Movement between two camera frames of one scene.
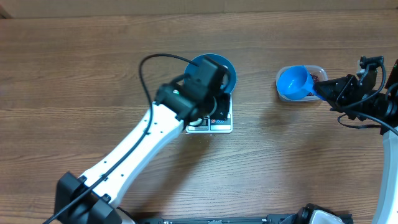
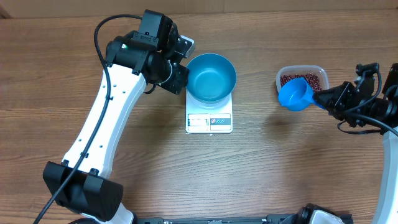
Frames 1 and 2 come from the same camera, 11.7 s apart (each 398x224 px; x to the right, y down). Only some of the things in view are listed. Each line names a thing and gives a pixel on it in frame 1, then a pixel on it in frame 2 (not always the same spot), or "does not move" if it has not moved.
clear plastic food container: [318, 73] does not move
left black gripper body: [219, 112] to [175, 81]
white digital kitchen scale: [206, 125] does not move
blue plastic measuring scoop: [294, 82] to [297, 94]
